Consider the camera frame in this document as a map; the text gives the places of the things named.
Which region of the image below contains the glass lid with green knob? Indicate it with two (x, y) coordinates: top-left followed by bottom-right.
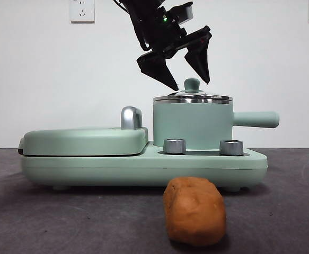
(153, 78), (233, 103)

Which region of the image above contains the brown potato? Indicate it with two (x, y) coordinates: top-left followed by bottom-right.
(163, 177), (227, 248)

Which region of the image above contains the chrome control knob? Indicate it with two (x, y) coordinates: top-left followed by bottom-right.
(163, 138), (187, 155)
(219, 139), (244, 157)

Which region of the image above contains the mint green breakfast machine base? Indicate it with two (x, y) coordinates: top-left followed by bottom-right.
(20, 141), (268, 192)

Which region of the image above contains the mint green grill cover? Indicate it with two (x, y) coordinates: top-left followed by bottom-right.
(18, 126), (150, 158)

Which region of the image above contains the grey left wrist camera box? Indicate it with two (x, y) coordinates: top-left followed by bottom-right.
(167, 2), (195, 26)

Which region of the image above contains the chrome grill cover handle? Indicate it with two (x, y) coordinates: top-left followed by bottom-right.
(120, 106), (144, 130)

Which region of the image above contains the mint green handled steamer pot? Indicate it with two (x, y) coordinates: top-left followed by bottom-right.
(153, 98), (280, 148)

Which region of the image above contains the white wall socket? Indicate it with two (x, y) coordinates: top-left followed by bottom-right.
(69, 0), (95, 23)

